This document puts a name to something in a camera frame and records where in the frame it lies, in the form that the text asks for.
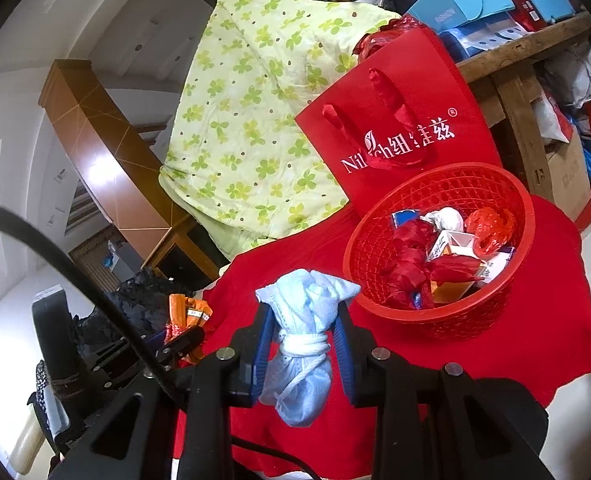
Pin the grey white plastic bags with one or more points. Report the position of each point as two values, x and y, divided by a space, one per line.
575 75

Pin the blue white packet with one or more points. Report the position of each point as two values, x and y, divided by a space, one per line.
405 218

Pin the red ribbon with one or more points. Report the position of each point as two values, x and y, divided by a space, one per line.
410 260

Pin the orange snack packet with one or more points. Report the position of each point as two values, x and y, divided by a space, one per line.
190 310

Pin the light blue cloth bundle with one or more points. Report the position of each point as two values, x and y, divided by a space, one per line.
305 390

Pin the white purple box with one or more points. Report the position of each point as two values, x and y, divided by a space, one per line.
498 262

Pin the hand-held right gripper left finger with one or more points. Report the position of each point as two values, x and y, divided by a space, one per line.
263 340

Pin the cardboard box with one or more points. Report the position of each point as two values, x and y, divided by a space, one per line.
568 180

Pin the red paper bag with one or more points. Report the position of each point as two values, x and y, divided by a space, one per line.
410 85

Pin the crumpled red plastic bag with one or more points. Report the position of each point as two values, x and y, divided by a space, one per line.
490 230

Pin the red cloth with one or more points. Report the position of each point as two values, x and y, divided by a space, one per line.
550 360

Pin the white crumpled tissue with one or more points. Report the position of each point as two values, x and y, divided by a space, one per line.
445 220

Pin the white sack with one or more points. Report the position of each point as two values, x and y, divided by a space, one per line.
550 120

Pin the green floral blanket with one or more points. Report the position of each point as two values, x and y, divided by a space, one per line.
255 135

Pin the wooden table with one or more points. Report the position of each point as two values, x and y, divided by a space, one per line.
520 110

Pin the orange wrapper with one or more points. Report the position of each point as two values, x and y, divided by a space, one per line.
450 291

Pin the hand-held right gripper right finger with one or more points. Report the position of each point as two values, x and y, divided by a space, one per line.
340 340

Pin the white blue dotted box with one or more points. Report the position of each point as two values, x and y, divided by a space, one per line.
485 35

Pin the red plastic basket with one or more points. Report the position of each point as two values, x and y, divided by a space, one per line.
475 320

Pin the brown wooden cabinet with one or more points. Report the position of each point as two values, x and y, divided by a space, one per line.
105 160

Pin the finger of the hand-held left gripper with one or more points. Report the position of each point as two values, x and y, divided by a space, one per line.
185 342

